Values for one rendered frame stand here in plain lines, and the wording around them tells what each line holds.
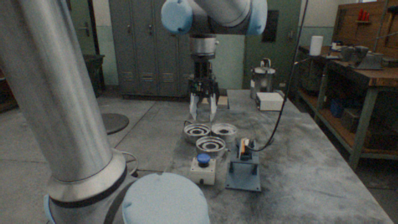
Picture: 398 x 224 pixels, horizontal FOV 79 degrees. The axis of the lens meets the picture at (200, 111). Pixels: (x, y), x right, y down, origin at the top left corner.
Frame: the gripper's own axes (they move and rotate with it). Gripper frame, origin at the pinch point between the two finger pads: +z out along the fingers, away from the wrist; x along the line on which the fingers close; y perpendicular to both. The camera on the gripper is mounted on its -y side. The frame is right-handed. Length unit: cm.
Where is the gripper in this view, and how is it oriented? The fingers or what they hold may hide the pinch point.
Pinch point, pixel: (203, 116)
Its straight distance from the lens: 77.3
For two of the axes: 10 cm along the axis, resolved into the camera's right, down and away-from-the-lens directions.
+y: -1.3, 3.7, -9.2
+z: 0.0, 9.3, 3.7
